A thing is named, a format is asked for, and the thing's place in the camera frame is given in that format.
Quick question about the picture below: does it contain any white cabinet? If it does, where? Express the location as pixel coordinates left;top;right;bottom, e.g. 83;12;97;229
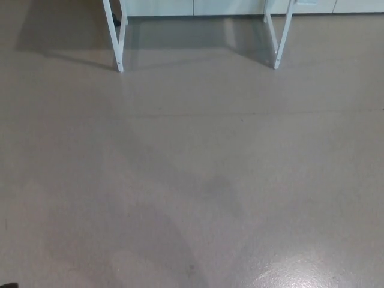
121;0;384;17

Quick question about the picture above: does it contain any white metal table leg frame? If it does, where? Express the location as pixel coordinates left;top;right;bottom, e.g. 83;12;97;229
263;0;296;70
101;0;129;73

